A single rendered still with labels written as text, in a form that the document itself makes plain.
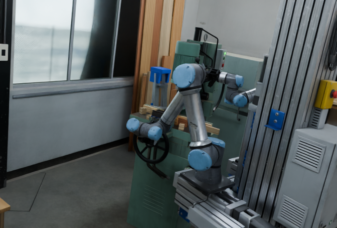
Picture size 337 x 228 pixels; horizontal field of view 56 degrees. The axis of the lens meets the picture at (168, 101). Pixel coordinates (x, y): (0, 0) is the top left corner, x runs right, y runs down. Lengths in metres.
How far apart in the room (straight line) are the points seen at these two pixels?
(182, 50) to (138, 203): 1.24
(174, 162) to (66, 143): 1.57
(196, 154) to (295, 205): 0.50
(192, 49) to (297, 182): 1.15
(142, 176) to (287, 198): 1.23
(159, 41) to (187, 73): 2.61
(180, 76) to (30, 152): 2.13
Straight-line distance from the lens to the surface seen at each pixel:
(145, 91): 3.85
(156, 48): 4.11
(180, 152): 2.31
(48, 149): 3.48
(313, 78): 1.59
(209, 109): 2.49
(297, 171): 1.61
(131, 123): 1.78
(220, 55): 2.55
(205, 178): 1.77
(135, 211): 2.71
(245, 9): 4.72
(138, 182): 2.59
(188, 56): 2.28
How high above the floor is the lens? 1.60
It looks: 13 degrees down
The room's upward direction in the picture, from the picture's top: 9 degrees clockwise
